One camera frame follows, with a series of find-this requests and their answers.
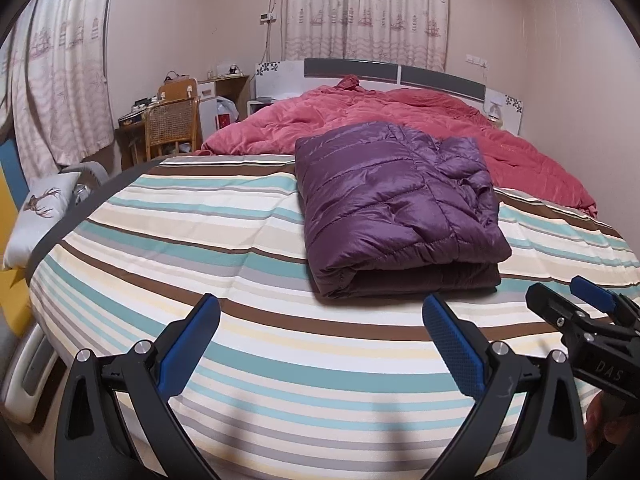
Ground dark wooden desk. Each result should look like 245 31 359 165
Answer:
117 105 151 163

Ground patterned side curtain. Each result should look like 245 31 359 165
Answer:
0 0 118 171

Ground yellow and blue panel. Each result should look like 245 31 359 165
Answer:
0 142 33 341

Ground white leaf print headboard panel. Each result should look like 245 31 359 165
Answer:
255 60 306 101
482 87 526 133

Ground wooden side cabinet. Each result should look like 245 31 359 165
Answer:
197 75 250 126

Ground striped bed sheet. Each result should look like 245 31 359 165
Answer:
27 154 640 480

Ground person's right hand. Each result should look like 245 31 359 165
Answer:
585 390 640 466

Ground grey padded armrest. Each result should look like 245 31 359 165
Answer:
60 161 108 206

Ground patterned window curtain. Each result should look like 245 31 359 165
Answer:
282 0 448 73

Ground deer print pillow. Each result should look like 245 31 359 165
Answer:
2 175 81 271

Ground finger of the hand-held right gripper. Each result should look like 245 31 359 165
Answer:
570 276 640 333
525 282 608 341

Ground air conditioner cable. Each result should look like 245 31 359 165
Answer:
262 0 281 63

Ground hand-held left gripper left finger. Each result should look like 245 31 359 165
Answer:
54 292 222 480

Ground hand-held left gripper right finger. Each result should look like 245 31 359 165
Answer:
421 294 587 480

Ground red quilt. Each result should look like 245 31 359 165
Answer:
195 75 598 218

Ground cane back wooden chair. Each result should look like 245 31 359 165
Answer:
145 96 201 160

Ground purple down jacket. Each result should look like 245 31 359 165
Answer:
294 121 512 297

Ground white plastic bag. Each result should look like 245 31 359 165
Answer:
215 96 240 136

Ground white nightstand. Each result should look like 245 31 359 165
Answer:
247 99 275 122

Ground grey and white headboard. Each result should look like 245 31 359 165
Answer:
304 58 486 103

